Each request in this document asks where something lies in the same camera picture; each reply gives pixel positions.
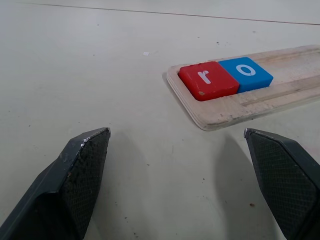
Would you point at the light wooden letter tray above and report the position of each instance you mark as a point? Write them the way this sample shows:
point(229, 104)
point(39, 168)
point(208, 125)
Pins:
point(225, 112)

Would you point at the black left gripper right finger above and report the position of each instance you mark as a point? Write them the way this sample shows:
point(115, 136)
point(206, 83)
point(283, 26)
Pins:
point(287, 187)

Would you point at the red letter block r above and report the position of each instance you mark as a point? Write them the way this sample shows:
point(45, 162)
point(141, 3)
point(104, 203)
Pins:
point(215, 86)

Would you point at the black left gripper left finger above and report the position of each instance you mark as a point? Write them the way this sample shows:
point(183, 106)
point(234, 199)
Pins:
point(62, 190)

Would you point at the blue letter block o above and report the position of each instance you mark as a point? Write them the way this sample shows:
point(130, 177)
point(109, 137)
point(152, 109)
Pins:
point(257, 80)

